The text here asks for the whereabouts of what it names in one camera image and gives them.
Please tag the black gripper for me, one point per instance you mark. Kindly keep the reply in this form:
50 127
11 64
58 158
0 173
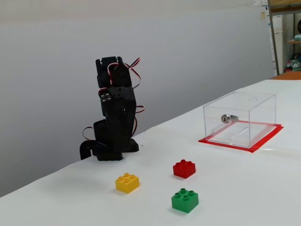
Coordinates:
112 110

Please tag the yellow lego brick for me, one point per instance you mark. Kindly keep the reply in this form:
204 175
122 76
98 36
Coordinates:
127 184

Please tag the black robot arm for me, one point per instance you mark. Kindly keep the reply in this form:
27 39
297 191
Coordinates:
102 73

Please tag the red lego brick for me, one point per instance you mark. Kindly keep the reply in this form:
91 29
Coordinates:
184 170

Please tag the green lego brick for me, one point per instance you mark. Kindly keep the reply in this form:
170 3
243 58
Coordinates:
184 202

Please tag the transparent plastic box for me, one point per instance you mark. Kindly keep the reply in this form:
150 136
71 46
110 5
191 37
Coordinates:
237 106

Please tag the black table clamp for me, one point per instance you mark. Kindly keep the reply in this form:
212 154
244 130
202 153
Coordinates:
84 148

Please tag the silver cam lock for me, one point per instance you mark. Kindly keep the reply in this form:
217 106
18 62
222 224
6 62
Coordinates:
226 118

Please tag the metal shelf rack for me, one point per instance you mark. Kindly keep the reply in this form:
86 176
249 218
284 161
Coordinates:
272 35

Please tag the beige sticky note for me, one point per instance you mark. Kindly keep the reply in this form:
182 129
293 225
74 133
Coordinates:
262 15

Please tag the orange table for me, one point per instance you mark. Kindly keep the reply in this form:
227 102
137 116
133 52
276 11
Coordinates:
289 75

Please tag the bottle with red label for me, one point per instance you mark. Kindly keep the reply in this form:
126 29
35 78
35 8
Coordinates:
288 67

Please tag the white paper label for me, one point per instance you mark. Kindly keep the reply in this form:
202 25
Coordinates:
260 2

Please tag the white cabinet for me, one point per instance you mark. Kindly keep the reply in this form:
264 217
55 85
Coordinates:
279 26

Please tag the clear greenish bottle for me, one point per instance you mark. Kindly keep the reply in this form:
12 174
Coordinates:
296 64

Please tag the wooden shelf board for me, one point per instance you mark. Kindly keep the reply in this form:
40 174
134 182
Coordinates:
294 42

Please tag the teal object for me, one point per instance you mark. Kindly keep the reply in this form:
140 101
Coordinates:
298 37

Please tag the red tape frame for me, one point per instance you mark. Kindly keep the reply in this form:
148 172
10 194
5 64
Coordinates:
258 146

